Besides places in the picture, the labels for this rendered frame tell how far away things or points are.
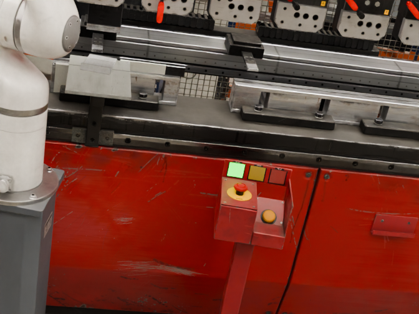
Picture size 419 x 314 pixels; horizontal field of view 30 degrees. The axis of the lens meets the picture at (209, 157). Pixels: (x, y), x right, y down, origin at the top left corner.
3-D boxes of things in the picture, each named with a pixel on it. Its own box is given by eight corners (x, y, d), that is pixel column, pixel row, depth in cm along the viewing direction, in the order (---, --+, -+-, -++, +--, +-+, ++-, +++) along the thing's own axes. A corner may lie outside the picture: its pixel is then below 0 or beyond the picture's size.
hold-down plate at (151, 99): (58, 100, 235) (59, 91, 233) (60, 93, 240) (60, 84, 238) (158, 111, 240) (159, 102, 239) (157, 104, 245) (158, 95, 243)
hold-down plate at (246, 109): (242, 120, 244) (243, 111, 243) (239, 113, 249) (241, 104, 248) (333, 130, 249) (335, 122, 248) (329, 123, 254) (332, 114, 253)
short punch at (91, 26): (86, 30, 233) (89, -1, 229) (86, 28, 235) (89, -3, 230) (120, 34, 235) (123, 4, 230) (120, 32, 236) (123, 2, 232)
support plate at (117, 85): (65, 93, 213) (65, 90, 212) (70, 57, 236) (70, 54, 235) (130, 100, 216) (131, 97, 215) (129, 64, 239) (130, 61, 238)
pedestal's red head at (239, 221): (213, 239, 222) (224, 185, 214) (214, 209, 236) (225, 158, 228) (282, 250, 223) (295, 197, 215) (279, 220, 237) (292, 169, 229)
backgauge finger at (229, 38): (234, 72, 249) (236, 57, 247) (224, 43, 272) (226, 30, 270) (270, 76, 251) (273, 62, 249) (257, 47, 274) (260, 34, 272)
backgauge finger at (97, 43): (77, 53, 241) (78, 38, 239) (80, 25, 263) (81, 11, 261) (115, 58, 243) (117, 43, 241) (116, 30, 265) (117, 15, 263)
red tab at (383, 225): (371, 234, 260) (377, 217, 257) (370, 231, 262) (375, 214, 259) (414, 238, 263) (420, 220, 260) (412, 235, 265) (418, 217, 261)
